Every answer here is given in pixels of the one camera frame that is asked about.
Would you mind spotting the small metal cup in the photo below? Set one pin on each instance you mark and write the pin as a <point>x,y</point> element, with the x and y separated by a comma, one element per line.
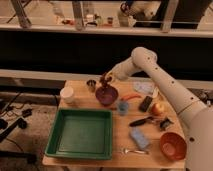
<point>91,84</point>

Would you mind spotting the silver fork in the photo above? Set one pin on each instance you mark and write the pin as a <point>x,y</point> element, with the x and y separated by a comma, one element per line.
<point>125,151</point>

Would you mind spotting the black binder clip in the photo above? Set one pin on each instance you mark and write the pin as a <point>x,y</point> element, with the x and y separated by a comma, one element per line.
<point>164,124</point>

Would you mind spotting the purple bowl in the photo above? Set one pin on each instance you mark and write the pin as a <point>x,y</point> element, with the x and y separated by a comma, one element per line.
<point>106,95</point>

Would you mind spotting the red yellow apple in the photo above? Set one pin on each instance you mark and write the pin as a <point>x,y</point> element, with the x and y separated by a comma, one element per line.
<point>157,109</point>

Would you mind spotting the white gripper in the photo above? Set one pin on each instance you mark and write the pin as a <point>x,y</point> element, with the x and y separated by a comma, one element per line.
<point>110,75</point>

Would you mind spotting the orange carrot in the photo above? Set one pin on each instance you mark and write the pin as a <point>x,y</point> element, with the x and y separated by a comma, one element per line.
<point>130,96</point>

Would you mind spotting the clear plastic bag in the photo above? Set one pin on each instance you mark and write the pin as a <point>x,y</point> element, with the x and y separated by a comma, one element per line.
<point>146,88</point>

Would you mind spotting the black rectangular block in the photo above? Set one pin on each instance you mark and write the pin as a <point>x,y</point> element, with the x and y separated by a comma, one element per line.
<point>144,105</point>

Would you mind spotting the white cup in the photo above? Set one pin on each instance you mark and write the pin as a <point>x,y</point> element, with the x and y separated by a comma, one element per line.
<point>67,94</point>

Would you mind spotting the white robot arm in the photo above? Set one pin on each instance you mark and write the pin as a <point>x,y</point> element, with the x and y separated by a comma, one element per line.
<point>196,115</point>

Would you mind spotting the blue plastic cup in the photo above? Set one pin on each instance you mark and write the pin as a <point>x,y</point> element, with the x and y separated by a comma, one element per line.
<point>122,107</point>

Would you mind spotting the blue sponge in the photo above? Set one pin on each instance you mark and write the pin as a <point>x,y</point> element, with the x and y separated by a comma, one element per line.
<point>139,138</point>

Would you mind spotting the dark red grapes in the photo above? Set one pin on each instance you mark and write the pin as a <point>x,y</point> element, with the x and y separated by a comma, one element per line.
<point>105,81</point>

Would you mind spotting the orange bowl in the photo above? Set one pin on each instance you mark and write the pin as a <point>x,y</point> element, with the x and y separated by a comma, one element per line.
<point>173,146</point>

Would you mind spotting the green plastic tray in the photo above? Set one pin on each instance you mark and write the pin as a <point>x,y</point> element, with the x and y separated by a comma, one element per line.
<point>81,134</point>

